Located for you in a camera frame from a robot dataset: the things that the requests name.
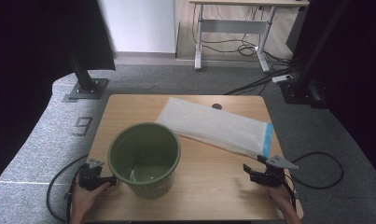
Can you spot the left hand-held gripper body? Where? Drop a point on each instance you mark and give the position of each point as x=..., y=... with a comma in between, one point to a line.
x=90, y=180

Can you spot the dark round table grommet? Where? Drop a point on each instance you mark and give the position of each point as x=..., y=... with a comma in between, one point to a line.
x=216, y=106

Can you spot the black curtain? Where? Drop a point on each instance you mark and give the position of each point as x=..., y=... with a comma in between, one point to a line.
x=356, y=62
x=20, y=46

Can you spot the white power strip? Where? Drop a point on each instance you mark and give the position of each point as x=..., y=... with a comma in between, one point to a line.
x=282, y=78

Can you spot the person's right hand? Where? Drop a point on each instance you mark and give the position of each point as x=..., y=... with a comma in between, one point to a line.
x=282, y=196

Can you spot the green plastic bin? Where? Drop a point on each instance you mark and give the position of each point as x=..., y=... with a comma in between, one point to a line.
x=145, y=190

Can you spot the black metal stand dark base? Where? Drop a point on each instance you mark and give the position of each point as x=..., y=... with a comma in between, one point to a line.
x=300, y=91

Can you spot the white desk with metal frame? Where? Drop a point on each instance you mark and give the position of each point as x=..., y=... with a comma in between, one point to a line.
x=232, y=26

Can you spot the white trash bag blue band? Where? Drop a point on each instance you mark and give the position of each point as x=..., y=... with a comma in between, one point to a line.
x=213, y=124

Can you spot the black metal stand square base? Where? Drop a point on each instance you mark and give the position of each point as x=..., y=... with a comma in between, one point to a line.
x=86, y=88

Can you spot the person's left hand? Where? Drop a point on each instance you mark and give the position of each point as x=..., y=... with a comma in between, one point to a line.
x=81, y=202

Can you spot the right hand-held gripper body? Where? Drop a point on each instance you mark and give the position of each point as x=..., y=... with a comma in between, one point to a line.
x=269, y=179

